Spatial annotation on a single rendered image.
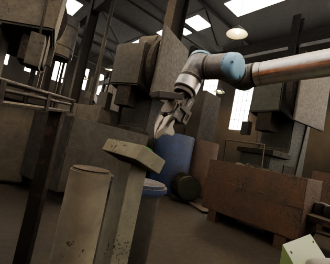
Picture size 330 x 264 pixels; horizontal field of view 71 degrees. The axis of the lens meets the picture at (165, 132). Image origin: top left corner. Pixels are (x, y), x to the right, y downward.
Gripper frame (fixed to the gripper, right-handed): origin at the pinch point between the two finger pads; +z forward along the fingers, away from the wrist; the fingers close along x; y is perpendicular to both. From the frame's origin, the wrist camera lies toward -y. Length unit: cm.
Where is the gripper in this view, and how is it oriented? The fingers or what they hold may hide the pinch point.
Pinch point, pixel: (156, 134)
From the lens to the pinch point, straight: 79.4
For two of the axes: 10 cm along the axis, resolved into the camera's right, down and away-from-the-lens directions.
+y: 6.3, 5.2, 5.7
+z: -4.4, 8.5, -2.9
